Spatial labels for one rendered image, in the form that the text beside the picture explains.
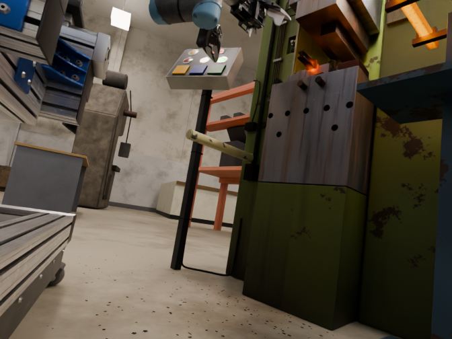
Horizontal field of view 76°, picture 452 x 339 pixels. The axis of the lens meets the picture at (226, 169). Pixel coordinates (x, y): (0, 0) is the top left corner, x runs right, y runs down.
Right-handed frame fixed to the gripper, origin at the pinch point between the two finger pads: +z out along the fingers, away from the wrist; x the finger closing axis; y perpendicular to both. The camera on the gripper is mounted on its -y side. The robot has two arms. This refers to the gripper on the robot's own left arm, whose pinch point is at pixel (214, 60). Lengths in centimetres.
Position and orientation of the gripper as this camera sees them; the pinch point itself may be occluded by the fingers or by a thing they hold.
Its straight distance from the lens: 152.0
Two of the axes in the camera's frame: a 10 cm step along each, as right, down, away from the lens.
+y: 2.9, -7.5, 5.9
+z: 1.9, 6.5, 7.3
